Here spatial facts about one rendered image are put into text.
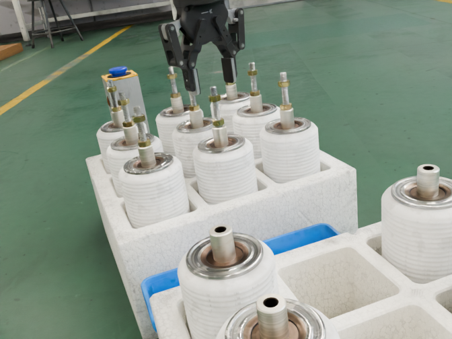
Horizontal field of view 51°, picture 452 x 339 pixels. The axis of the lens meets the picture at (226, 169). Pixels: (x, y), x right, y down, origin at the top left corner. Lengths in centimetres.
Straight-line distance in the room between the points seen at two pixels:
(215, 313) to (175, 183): 29
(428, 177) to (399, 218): 5
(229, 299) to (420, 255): 22
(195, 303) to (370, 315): 17
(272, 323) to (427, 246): 24
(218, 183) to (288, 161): 12
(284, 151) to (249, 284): 36
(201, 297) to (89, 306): 46
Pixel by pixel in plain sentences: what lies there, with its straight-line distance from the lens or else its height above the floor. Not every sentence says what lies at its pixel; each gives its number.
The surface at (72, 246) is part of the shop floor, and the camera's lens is 109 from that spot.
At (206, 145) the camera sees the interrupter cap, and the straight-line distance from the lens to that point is 75.
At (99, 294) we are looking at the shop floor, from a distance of 91.
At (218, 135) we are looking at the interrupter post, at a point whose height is 27.
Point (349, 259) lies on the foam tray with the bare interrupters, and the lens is 61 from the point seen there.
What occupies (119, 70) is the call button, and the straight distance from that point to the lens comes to 108.
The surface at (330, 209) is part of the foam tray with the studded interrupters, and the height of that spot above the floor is 12.
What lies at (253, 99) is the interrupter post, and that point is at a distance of 88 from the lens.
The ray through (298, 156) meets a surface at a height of 21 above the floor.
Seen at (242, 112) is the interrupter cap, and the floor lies 25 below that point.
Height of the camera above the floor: 51
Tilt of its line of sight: 23 degrees down
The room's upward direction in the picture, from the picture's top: 8 degrees counter-clockwise
